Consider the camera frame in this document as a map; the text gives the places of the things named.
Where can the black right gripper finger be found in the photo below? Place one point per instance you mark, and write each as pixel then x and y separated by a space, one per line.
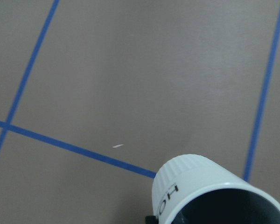
pixel 150 220

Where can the white ribbed mug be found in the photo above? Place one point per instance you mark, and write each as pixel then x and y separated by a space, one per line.
pixel 192 189

